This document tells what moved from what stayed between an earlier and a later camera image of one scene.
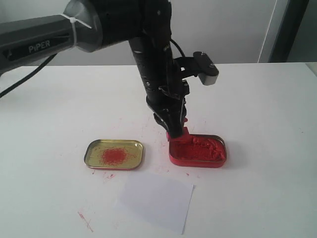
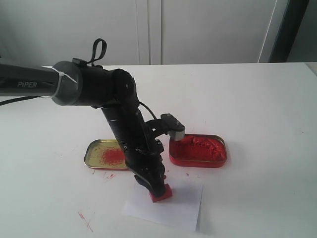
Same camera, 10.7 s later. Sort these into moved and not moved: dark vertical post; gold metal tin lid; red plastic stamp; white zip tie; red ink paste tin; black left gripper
Moved: black left gripper; white zip tie; red plastic stamp
Not moved: dark vertical post; gold metal tin lid; red ink paste tin
